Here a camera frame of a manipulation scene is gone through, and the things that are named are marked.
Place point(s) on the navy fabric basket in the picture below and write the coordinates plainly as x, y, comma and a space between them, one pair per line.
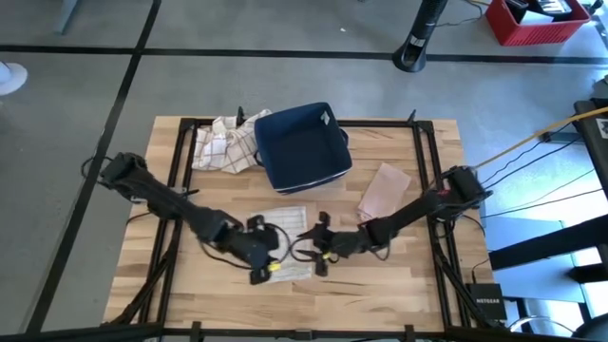
299, 147

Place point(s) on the white brown-checked towel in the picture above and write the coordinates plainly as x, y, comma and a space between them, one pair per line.
223, 147

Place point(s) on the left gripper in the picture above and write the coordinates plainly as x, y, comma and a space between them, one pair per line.
256, 247

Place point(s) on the white grey-plaid towel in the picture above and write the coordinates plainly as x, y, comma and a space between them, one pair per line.
292, 218

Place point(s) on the pink towel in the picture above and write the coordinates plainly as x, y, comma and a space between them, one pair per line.
385, 190

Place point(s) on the red plastic crate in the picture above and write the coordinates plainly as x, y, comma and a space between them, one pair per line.
537, 33

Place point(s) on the grey metal leg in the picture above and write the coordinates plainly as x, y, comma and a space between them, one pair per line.
64, 16

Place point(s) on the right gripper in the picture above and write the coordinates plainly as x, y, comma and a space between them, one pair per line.
347, 244

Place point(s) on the black aluminium frame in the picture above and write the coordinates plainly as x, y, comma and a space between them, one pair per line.
187, 124

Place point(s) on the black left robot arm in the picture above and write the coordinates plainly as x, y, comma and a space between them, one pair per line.
161, 199

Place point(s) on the black round chair base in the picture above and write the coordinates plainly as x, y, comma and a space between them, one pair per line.
594, 330

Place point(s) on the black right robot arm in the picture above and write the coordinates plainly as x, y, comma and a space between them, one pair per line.
418, 211

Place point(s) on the white round floor object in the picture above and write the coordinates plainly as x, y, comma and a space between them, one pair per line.
12, 78

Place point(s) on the black metal stand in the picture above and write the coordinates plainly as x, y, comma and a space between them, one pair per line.
546, 244

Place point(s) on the black white keyboard device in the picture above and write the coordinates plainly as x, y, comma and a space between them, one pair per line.
551, 7

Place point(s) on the black equipment case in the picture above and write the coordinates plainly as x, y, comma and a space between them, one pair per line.
599, 152

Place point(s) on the black Netgear switch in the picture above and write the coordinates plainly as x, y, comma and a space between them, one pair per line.
487, 301

